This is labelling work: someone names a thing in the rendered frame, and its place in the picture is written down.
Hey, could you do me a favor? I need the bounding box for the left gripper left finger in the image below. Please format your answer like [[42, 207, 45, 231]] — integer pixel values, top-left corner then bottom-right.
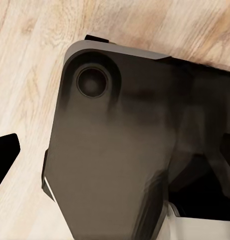
[[0, 133, 21, 185]]

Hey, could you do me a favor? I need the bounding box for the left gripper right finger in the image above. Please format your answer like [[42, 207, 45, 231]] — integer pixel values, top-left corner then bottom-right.
[[219, 133, 230, 165]]

